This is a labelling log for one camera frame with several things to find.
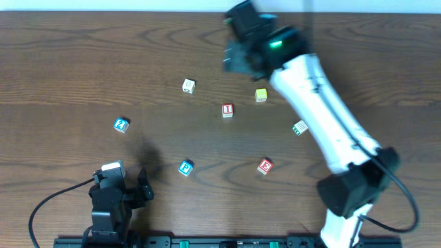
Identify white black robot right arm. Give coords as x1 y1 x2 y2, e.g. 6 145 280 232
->
224 24 401 247

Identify green edged wooden block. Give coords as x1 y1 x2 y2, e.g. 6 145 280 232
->
292 120 309 136

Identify red letter E block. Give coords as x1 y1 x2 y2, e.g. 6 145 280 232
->
257 158 274 175

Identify black mounting rail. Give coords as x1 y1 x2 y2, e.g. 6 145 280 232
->
53 236 402 248

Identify blue letter P block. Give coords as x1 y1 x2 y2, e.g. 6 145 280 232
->
178 161 194 176

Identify blue number 2 block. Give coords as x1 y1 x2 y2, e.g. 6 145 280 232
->
113 118 130 133

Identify red letter I block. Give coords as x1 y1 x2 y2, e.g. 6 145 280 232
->
221 103 234 118

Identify plain white wooden block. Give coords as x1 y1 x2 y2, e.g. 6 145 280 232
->
182 79 196 94

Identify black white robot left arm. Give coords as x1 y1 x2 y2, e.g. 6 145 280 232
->
81 167 154 247

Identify yellow wooden block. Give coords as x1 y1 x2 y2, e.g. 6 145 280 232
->
255 88 268 103

